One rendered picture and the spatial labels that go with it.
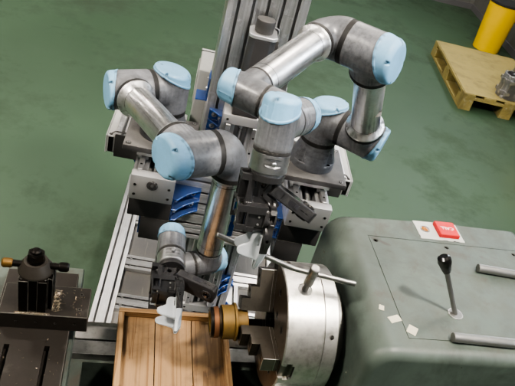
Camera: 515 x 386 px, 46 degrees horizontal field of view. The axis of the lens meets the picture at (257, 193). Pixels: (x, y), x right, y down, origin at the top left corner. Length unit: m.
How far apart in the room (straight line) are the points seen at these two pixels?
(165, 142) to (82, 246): 1.86
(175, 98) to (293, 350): 0.86
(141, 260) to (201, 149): 1.49
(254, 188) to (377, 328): 0.44
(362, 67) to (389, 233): 0.45
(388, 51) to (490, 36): 6.42
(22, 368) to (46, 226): 1.90
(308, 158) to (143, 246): 1.25
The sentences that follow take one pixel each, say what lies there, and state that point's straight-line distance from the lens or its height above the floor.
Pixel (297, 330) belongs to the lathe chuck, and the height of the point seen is 1.19.
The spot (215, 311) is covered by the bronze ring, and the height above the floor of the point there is 1.11.
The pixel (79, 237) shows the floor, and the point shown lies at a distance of 3.32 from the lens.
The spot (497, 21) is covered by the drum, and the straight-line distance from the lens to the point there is 7.87.
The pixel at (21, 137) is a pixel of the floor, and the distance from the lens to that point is 4.05.
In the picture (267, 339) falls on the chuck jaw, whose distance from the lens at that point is 1.48.
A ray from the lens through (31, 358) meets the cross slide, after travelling 1.55.
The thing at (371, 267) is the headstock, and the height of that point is 1.26.
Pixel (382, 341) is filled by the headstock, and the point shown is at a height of 1.25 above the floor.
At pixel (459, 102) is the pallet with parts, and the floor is 0.06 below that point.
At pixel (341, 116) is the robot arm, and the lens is 1.91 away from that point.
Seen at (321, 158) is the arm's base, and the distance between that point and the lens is 1.97.
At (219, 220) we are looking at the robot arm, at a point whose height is 1.17.
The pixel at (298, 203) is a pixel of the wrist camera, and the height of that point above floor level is 1.51.
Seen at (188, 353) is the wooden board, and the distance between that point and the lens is 1.69.
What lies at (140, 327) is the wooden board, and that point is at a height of 0.88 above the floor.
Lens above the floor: 2.19
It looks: 34 degrees down
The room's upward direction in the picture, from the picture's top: 16 degrees clockwise
